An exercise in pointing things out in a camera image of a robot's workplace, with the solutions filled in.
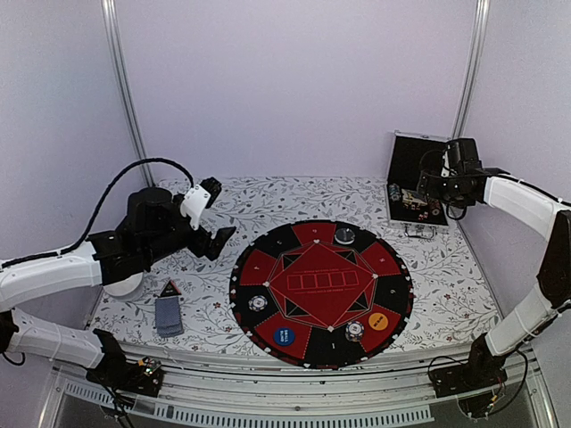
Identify black white dealer button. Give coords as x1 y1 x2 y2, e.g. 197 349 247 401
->
335 226 356 245

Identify right aluminium frame post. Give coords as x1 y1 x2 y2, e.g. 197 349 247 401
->
451 0 491 138

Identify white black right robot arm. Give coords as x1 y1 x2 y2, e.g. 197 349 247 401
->
417 138 570 389

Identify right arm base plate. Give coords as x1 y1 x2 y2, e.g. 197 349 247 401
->
427 357 508 398

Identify round red black poker mat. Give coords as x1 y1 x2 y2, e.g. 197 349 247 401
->
229 220 414 369

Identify boxed card deck in case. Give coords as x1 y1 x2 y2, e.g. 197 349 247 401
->
401 189 427 206

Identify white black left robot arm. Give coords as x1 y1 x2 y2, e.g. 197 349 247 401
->
1 161 236 387

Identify blue small blind button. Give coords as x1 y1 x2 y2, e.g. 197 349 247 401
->
273 327 295 347

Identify blue playing card deck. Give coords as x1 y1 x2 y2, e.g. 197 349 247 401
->
155 296 184 338

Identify white blue poker chip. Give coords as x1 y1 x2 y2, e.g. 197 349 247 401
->
248 295 268 312

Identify orange big blind button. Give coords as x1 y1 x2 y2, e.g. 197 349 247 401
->
368 312 389 331

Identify left poker chip row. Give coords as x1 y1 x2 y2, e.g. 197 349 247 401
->
387 184 402 202

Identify aluminium frame post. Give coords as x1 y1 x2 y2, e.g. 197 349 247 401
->
101 0 147 161
451 0 491 138

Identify front aluminium rail frame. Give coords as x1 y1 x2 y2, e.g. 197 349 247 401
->
38 345 563 427

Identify black triangular card holder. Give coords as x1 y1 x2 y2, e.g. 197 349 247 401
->
159 280 181 298

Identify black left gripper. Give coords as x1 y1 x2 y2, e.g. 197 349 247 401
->
144 193 236 266

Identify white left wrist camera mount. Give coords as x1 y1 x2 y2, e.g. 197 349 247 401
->
179 185 213 231

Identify white bowl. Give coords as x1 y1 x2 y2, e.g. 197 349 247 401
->
103 273 144 301

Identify left aluminium frame post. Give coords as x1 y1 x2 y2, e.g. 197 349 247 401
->
101 0 147 161

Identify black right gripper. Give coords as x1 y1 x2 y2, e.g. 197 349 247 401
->
418 169 470 210

